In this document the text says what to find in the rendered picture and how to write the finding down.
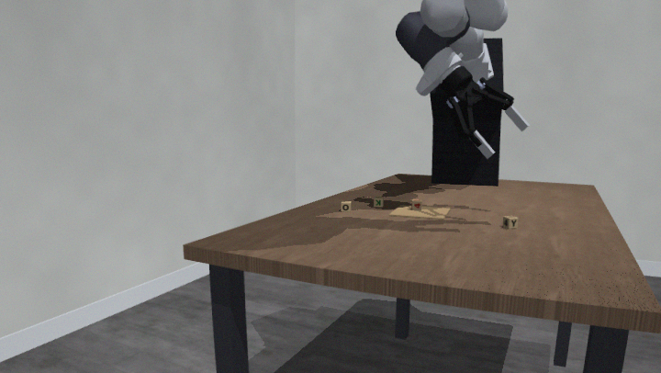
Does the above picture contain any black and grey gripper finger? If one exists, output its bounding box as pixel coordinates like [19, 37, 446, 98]
[445, 90, 495, 159]
[472, 78, 530, 131]

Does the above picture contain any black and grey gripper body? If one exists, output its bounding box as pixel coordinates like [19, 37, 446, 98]
[441, 66, 482, 106]

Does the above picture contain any tan flat mat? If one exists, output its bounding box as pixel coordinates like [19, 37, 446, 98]
[389, 205, 450, 220]

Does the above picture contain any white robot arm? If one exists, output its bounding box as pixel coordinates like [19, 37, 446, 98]
[396, 0, 508, 96]

